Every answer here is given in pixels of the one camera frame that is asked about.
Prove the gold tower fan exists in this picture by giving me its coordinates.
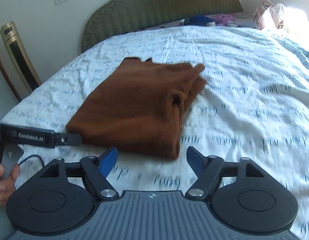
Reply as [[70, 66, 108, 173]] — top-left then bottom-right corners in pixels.
[[0, 21, 42, 93]]

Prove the brown knit sweater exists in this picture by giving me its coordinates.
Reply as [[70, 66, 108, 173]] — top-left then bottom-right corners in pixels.
[[66, 58, 206, 160]]

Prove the green upholstered headboard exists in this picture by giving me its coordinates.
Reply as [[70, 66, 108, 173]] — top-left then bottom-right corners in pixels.
[[81, 0, 243, 52]]

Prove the blue cloth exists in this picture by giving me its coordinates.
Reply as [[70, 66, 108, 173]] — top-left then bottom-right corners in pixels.
[[188, 15, 216, 27]]

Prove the purple garment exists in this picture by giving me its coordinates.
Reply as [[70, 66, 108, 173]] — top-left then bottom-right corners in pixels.
[[210, 14, 235, 26]]

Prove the pink and white clothes pile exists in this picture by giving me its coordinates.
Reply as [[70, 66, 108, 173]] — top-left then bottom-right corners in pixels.
[[253, 0, 289, 31]]

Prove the person's left hand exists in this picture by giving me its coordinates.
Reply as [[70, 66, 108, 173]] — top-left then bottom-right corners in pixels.
[[0, 164, 20, 207]]

